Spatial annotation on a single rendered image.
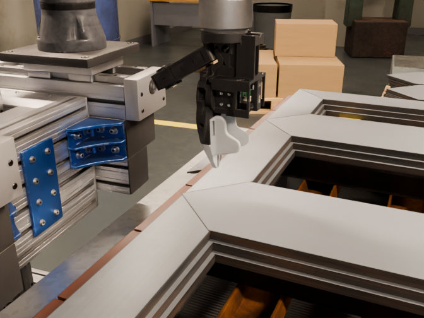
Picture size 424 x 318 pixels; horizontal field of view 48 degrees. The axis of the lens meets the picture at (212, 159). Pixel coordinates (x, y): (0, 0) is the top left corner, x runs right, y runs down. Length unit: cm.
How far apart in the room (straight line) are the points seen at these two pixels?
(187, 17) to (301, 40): 318
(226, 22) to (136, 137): 51
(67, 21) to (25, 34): 455
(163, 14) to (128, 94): 646
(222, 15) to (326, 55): 384
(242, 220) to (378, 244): 20
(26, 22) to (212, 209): 500
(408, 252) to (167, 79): 42
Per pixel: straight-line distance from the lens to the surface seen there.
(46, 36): 110
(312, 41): 444
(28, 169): 94
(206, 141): 72
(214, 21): 66
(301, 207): 78
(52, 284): 94
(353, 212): 78
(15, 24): 552
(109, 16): 392
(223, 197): 80
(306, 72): 411
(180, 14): 736
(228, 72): 69
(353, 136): 111
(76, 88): 109
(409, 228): 77
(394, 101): 143
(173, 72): 72
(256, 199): 79
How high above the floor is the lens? 122
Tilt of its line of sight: 23 degrees down
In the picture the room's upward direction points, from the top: straight up
